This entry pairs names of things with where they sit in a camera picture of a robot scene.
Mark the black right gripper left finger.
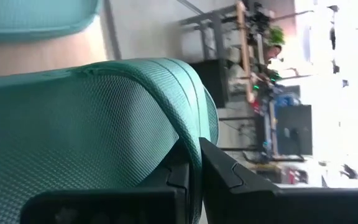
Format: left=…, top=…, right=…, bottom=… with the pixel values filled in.
left=19, top=146, right=191, bottom=224

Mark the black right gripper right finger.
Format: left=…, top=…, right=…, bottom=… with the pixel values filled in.
left=199, top=138, right=358, bottom=224

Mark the green rubber slide sandal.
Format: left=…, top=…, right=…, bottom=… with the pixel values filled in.
left=0, top=57, right=219, bottom=224
left=0, top=0, right=102, bottom=44

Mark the black desktop monitor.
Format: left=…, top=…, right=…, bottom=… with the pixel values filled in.
left=277, top=104, right=313, bottom=156

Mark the wooden background workbench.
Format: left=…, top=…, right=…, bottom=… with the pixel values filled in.
left=236, top=0, right=256, bottom=103

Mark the person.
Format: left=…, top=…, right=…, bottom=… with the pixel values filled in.
left=262, top=45, right=284, bottom=63

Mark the green potted plant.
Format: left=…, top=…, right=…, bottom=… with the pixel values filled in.
left=267, top=26, right=285, bottom=47

